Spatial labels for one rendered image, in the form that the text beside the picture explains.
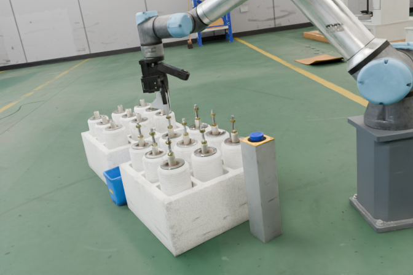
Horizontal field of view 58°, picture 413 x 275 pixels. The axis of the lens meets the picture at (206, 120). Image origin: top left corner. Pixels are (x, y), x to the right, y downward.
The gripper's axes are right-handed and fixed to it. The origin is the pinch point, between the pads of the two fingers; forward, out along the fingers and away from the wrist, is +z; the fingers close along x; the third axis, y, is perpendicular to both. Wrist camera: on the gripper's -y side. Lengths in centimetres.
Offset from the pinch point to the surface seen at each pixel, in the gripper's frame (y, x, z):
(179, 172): -5.8, 30.3, 10.4
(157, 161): 2.3, 21.1, 10.1
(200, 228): -9.3, 31.4, 28.8
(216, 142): -16.0, 7.7, 10.7
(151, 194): 4.1, 29.0, 17.2
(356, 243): -53, 37, 34
